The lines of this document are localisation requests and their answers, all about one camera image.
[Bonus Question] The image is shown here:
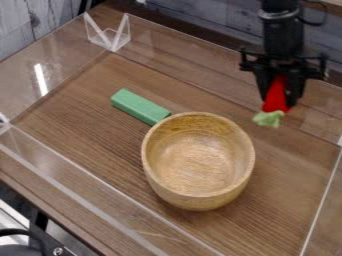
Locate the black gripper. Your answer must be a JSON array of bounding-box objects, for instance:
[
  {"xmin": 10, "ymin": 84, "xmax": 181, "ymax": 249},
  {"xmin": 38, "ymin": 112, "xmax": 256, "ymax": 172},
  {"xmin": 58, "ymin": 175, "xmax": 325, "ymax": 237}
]
[{"xmin": 240, "ymin": 49, "xmax": 329, "ymax": 108}]

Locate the red plush strawberry toy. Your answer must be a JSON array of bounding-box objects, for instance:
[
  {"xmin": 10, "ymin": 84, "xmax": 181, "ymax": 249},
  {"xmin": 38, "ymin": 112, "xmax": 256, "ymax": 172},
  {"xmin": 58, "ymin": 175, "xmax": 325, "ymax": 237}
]
[{"xmin": 253, "ymin": 75, "xmax": 290, "ymax": 128}]

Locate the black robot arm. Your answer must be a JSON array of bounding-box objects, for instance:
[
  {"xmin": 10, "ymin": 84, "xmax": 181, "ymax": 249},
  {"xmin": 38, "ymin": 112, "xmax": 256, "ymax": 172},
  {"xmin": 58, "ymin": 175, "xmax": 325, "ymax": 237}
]
[{"xmin": 240, "ymin": 0, "xmax": 329, "ymax": 111}]

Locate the wooden bowl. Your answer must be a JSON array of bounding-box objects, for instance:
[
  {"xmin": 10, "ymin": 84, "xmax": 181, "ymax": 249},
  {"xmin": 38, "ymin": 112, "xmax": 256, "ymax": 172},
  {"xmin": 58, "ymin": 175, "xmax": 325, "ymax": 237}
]
[{"xmin": 141, "ymin": 112, "xmax": 256, "ymax": 211}]

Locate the green rectangular block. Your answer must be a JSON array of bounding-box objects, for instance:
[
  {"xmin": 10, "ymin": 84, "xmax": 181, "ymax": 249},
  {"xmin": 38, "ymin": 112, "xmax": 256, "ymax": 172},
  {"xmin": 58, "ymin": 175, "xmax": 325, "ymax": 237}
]
[{"xmin": 111, "ymin": 89, "xmax": 171, "ymax": 126}]

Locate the clear acrylic tray enclosure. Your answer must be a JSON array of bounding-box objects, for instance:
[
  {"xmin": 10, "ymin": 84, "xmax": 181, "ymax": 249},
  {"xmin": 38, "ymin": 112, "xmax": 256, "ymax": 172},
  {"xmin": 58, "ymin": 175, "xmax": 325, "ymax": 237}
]
[{"xmin": 0, "ymin": 8, "xmax": 342, "ymax": 256}]

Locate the black metal bracket with bolt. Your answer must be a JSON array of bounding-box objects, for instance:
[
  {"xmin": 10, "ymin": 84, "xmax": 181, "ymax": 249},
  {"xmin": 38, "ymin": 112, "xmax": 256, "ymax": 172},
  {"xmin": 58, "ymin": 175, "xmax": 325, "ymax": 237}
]
[{"xmin": 30, "ymin": 208, "xmax": 77, "ymax": 256}]

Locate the black cable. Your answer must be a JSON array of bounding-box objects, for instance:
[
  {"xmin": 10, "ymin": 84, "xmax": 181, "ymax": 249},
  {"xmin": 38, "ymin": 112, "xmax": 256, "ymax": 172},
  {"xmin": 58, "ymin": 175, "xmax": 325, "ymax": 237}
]
[{"xmin": 0, "ymin": 228, "xmax": 46, "ymax": 256}]

